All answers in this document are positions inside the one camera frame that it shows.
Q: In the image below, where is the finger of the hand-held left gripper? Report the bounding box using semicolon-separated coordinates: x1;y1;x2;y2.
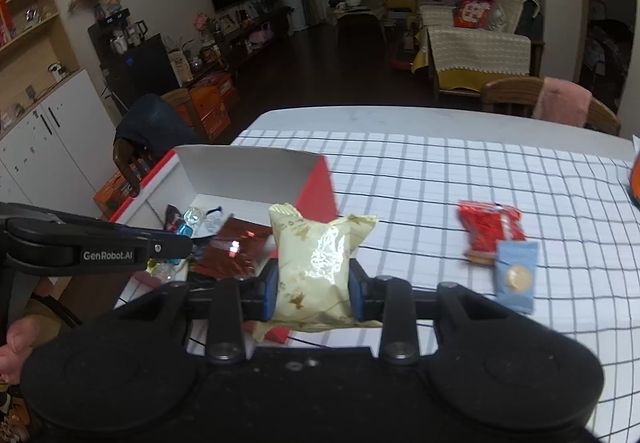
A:
148;230;194;263

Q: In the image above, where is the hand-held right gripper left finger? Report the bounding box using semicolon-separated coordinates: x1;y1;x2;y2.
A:
117;263;279;364

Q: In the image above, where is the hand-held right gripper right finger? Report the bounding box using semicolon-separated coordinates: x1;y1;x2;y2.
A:
348;260;521;366

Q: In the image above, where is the clear candy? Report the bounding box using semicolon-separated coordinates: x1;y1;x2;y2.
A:
144;257;190;283
182;206;225;238

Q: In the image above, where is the dark brown snack packet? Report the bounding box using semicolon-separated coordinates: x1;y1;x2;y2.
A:
165;204;190;235

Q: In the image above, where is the cream foil snack packet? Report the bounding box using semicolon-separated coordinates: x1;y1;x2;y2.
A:
252;202;380;345

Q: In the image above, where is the copper foil snack packet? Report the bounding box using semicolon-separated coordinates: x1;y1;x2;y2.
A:
191;215;279;280

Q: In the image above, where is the red cardboard box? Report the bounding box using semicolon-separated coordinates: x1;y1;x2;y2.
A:
106;145;342;344

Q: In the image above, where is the person's left hand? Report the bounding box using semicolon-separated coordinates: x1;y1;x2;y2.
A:
0;277;62;385

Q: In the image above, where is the small orange carton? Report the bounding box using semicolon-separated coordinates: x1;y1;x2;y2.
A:
93;170;142;220

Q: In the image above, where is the white cabinet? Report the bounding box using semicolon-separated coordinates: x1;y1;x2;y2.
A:
0;68;118;225

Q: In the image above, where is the dark jacket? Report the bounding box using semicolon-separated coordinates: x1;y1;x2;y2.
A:
113;94;209;190

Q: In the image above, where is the red snack packet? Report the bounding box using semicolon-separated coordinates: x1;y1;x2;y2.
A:
456;200;529;267

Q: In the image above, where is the light blue snack packet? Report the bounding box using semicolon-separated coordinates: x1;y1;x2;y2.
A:
492;239;541;315

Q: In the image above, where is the black checked white tablecloth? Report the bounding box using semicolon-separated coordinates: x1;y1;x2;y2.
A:
114;135;640;443

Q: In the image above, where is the black appliance cabinet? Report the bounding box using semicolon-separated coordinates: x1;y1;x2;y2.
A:
87;8;182;110

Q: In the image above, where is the dark television console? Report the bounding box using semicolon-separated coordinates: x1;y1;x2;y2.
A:
192;7;296;75

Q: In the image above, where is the wooden chair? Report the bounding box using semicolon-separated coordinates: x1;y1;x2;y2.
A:
480;76;623;137

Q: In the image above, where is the sofa with cream cover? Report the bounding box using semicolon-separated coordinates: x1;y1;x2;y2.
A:
414;0;546;105

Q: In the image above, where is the coffee table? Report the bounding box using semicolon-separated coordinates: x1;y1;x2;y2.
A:
327;0;389;30

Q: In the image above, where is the pink towel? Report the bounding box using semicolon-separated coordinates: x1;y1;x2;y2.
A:
532;76;593;128

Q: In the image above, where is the orange tissue box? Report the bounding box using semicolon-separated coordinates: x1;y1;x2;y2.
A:
624;152;640;211

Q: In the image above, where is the red cushion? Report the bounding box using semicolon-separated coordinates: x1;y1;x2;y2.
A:
452;0;494;29

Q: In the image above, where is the wooden wall shelf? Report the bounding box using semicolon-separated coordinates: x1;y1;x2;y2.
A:
0;0;67;90

